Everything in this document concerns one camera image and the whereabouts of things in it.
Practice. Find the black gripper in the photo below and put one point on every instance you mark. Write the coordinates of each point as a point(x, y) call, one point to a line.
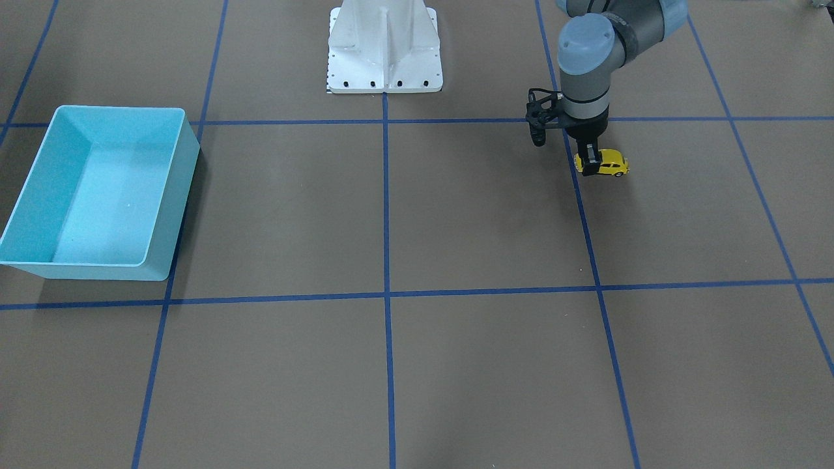
point(587, 128)

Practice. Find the yellow beetle toy car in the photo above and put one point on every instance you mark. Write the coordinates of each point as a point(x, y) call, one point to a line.
point(611, 163)

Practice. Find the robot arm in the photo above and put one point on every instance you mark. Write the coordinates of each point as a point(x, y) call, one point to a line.
point(599, 38)

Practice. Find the light blue plastic bin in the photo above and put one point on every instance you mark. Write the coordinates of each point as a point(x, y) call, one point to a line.
point(105, 196)

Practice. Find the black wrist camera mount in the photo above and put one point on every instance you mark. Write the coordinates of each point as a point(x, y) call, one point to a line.
point(542, 112)

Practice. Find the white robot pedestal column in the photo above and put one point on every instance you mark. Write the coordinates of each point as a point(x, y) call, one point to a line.
point(384, 47)

